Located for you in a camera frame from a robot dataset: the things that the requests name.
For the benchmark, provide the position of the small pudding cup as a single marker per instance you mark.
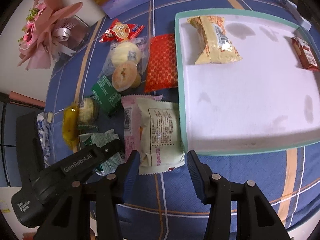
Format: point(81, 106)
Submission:
point(126, 76)

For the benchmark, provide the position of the crumpled blue white wrapper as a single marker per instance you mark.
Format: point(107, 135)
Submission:
point(43, 128)

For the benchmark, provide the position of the round white bun clear packet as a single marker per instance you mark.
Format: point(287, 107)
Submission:
point(136, 50)

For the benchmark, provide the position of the green white packet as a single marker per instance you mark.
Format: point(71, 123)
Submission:
point(102, 139)

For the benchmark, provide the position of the round rice cracker green packet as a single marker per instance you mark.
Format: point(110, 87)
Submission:
point(88, 113)

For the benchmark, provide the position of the yellow soft bread packet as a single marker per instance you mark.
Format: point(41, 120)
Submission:
point(70, 125)

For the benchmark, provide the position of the small beige eraser block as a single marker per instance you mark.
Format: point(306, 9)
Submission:
point(50, 117)

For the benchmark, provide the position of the dark cabinet doors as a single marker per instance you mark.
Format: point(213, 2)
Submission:
point(10, 110)

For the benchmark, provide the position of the dark red small packet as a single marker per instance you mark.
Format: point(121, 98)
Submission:
point(305, 54)

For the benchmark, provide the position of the red cartoon snack packet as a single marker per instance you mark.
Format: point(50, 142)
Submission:
point(121, 32)

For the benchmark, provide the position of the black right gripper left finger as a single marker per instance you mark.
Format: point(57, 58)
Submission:
point(69, 218)

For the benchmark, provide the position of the cream white snack packet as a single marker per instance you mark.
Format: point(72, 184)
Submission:
point(160, 141)

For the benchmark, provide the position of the white tray teal rim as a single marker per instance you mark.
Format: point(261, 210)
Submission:
point(265, 102)

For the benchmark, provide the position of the blue plaid tablecloth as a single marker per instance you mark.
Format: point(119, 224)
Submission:
point(165, 205)

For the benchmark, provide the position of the beige orange cake packet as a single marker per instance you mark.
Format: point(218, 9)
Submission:
point(215, 46)

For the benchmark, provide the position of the red checkered snack packet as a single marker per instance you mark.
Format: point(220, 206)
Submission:
point(162, 65)

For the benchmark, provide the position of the dark green snack packet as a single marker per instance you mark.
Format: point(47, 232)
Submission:
point(106, 96)

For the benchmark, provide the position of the pink flower bouquet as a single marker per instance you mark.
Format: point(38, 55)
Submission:
point(51, 29)

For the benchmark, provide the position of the pink snack packet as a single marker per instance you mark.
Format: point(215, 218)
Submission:
point(132, 119)

